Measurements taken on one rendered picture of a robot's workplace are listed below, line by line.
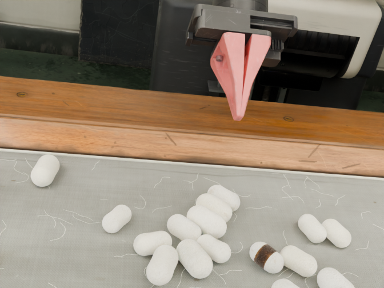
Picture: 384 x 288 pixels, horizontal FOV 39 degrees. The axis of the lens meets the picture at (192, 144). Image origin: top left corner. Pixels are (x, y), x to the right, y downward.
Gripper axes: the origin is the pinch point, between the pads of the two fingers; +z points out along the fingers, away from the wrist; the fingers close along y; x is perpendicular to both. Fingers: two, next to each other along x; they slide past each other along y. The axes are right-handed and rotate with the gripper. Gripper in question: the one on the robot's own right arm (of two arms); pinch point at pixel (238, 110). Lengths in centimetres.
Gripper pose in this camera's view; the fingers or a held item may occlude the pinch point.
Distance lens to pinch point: 53.0
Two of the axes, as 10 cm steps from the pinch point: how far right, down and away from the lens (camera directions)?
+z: -0.4, 9.6, -2.9
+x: -1.7, 2.8, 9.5
